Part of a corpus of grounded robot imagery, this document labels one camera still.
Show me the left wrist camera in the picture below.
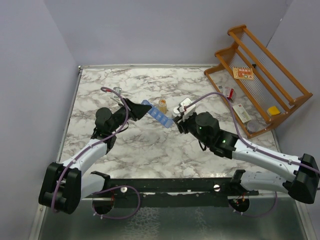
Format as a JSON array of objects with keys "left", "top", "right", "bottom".
[{"left": 111, "top": 87, "right": 122, "bottom": 104}]

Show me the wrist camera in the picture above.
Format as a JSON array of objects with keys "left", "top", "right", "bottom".
[
  {"left": 177, "top": 97, "right": 196, "bottom": 117},
  {"left": 111, "top": 87, "right": 122, "bottom": 104}
]

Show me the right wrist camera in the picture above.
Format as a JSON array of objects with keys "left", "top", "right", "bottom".
[{"left": 177, "top": 97, "right": 196, "bottom": 117}]

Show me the blue weekly pill organizer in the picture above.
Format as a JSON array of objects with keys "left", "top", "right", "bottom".
[{"left": 141, "top": 99, "right": 174, "bottom": 129}]

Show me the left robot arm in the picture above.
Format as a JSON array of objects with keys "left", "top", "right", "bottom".
[{"left": 38, "top": 98, "right": 152, "bottom": 214}]

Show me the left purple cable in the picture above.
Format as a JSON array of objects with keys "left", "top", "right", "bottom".
[{"left": 50, "top": 86, "right": 141, "bottom": 221}]

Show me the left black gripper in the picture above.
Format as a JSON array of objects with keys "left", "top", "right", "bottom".
[{"left": 109, "top": 98, "right": 152, "bottom": 133}]

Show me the wooden tiered shelf rack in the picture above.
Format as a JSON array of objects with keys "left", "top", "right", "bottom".
[{"left": 204, "top": 24, "right": 313, "bottom": 138}]

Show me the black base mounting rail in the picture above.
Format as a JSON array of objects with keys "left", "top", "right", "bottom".
[{"left": 81, "top": 170, "right": 259, "bottom": 208}]

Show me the purple cable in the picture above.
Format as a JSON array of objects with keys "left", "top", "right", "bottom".
[
  {"left": 50, "top": 86, "right": 141, "bottom": 221},
  {"left": 183, "top": 92, "right": 320, "bottom": 218}
]

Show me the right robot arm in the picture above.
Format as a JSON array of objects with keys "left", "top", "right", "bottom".
[{"left": 172, "top": 108, "right": 320, "bottom": 204}]

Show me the small amber pill bottle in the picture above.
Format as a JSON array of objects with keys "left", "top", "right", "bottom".
[{"left": 158, "top": 99, "right": 167, "bottom": 114}]

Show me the red white medicine box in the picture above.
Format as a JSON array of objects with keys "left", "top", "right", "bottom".
[{"left": 223, "top": 87, "right": 236, "bottom": 102}]

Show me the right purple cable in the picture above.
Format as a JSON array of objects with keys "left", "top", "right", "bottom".
[{"left": 183, "top": 92, "right": 320, "bottom": 218}]

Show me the yellow lidded jar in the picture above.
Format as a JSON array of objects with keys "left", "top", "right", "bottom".
[{"left": 267, "top": 106, "right": 281, "bottom": 117}]

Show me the orange snack packet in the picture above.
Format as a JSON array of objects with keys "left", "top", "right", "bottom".
[{"left": 232, "top": 67, "right": 254, "bottom": 81}]

